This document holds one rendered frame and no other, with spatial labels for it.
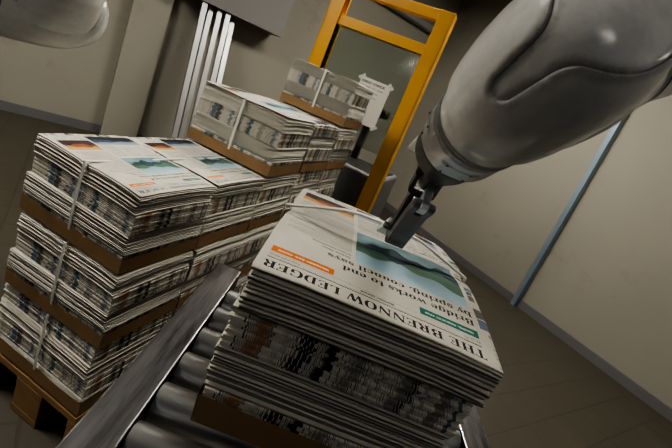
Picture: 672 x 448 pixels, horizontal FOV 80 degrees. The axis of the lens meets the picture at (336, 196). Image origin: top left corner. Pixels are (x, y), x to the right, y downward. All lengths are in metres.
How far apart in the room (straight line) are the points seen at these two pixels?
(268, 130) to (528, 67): 1.28
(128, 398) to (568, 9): 0.56
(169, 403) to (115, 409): 0.06
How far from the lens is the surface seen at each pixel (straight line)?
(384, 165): 2.48
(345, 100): 2.01
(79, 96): 4.40
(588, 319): 4.15
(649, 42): 0.27
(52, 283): 1.34
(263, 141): 1.49
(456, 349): 0.46
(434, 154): 0.39
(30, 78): 4.40
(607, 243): 4.11
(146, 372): 0.61
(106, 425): 0.56
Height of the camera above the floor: 1.22
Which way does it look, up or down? 14 degrees down
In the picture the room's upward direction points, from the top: 23 degrees clockwise
